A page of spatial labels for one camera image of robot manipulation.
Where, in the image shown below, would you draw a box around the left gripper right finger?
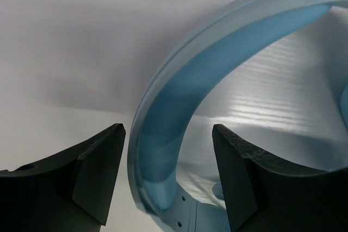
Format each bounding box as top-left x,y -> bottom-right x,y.
212,124 -> 347,231

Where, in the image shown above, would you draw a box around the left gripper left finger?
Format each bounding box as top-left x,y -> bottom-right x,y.
1,123 -> 126,231

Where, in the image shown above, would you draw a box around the light blue headphones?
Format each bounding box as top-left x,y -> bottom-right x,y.
127,0 -> 347,231

